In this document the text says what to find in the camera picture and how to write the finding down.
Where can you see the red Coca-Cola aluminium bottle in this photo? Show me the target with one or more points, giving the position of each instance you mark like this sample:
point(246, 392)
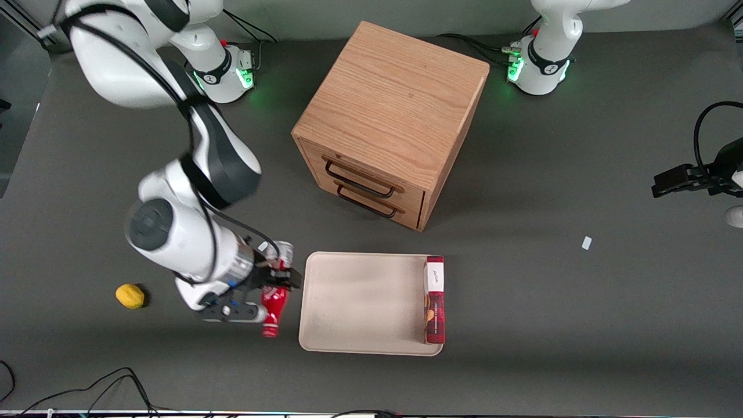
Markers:
point(275, 305)

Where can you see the yellow lemon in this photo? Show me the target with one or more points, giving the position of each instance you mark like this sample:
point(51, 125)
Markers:
point(130, 296)

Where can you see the beige plastic tray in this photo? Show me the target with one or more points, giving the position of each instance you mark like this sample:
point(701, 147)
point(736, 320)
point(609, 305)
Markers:
point(365, 302)

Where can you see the small white tape piece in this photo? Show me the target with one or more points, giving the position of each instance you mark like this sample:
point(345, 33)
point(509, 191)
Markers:
point(586, 242)

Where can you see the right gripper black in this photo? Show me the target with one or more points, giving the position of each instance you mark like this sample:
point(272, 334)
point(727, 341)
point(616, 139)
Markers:
point(262, 277)

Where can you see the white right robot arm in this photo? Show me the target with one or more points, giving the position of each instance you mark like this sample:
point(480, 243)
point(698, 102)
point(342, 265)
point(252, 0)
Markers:
point(116, 69)

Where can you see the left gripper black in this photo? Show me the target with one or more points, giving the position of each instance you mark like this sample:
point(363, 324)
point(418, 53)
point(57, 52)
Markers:
point(721, 170)

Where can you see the red shortbread cookie box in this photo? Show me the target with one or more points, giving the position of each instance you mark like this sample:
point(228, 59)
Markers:
point(435, 313)

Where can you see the wooden drawer cabinet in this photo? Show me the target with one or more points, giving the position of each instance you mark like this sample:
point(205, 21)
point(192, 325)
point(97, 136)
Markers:
point(395, 98)

